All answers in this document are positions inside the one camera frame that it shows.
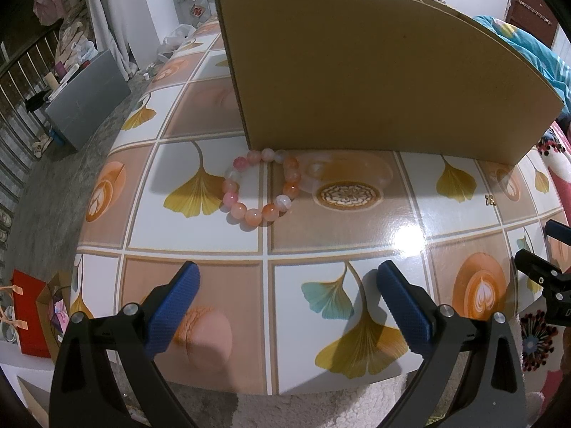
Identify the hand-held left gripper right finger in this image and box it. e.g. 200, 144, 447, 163
376, 260, 530, 428

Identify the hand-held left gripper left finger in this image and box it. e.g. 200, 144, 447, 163
49, 261, 201, 428

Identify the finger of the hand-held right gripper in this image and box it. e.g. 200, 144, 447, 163
544, 219, 571, 242
513, 249, 571, 294

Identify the pink orange bead bracelet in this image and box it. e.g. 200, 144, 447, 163
222, 148, 302, 229

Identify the brown cardboard box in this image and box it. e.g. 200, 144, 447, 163
213, 0, 565, 167

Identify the gold paper bag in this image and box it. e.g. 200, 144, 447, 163
36, 271, 76, 354

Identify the white fluffy towel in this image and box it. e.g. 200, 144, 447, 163
227, 366, 430, 428

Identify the red gift bag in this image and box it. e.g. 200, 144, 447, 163
10, 270, 54, 358

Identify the clear plastic dish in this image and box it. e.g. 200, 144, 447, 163
297, 152, 396, 195

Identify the blue patterned blanket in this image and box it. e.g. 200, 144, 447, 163
473, 15, 571, 117

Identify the brown door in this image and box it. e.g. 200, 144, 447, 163
506, 0, 561, 48

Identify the grey box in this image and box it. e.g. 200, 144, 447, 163
45, 49, 133, 151

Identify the metal railing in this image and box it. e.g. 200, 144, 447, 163
0, 31, 60, 250

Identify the white plastic bag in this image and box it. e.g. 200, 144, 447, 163
156, 24, 197, 61

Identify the pile of clothes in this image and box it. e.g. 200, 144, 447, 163
56, 6, 97, 71

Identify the white curtain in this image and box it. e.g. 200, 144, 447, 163
85, 0, 140, 82

